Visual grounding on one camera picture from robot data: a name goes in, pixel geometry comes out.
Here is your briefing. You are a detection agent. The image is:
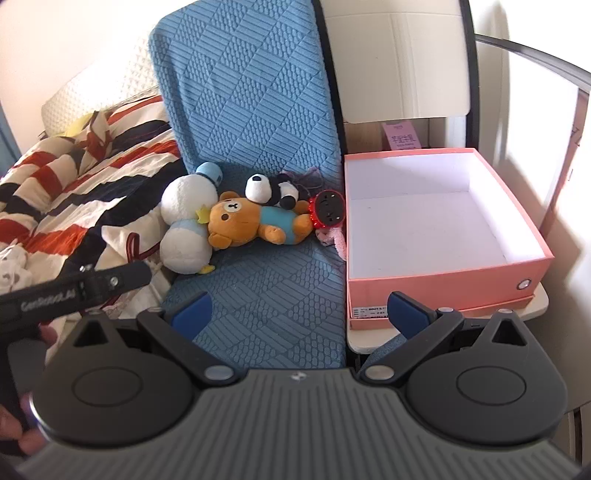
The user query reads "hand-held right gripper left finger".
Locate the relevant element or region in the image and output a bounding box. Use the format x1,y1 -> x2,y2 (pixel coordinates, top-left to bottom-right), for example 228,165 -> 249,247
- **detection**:
69,292 -> 238,386

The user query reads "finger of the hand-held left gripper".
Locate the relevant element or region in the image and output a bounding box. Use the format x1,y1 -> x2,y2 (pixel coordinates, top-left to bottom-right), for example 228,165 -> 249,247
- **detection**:
78,261 -> 153,301

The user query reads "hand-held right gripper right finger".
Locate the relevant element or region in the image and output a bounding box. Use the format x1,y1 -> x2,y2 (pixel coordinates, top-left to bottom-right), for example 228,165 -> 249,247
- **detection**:
358,291 -> 529,387

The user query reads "pink box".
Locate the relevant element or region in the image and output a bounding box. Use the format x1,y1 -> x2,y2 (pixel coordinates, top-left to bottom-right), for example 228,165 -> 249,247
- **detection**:
343,148 -> 555,310

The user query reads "brown bear plush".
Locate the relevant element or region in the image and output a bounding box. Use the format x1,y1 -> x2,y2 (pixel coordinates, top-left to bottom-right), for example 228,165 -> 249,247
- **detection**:
207,191 -> 315,251

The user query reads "red black horned toy figure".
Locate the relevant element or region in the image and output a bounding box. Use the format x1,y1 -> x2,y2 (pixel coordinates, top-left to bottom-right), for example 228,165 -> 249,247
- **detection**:
295,167 -> 348,260

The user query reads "person's left hand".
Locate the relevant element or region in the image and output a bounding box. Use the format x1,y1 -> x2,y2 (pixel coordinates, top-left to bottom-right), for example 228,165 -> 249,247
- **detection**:
0,323 -> 58,455

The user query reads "white duck plush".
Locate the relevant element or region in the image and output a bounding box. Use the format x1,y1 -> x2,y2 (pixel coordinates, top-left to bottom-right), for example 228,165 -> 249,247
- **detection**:
159,161 -> 225,276

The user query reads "striped blanket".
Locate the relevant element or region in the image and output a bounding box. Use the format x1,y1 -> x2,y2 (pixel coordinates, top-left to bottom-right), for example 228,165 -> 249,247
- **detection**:
0,95 -> 185,319

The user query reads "panda plush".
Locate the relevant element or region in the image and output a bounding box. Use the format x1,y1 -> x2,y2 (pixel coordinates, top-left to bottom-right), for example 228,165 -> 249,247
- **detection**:
245,172 -> 311,210

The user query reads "yellow cloth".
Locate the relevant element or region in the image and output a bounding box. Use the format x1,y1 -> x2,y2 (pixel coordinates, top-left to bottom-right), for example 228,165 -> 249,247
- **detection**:
59,113 -> 100,139

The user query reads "small pink carton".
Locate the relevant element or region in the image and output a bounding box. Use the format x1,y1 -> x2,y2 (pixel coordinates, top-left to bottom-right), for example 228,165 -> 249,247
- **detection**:
381,121 -> 422,151

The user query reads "brown cardboard box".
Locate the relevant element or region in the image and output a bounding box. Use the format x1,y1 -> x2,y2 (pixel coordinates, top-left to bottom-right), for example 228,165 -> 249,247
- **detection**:
346,121 -> 386,154

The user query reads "white knitted pillow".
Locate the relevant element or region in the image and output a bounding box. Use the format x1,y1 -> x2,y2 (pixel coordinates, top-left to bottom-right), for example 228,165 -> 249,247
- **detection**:
41,32 -> 162,136

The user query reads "blue textured chair cover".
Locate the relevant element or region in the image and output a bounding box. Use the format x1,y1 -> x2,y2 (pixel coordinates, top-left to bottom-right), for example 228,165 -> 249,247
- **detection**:
148,0 -> 348,372

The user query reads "black curved tube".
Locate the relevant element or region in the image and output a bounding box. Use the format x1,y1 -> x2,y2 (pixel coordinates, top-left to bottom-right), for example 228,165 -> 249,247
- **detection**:
475,33 -> 591,93

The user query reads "white chair with black frame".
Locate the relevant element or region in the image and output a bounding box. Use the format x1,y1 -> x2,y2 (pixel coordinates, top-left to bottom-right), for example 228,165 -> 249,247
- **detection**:
311,0 -> 550,356

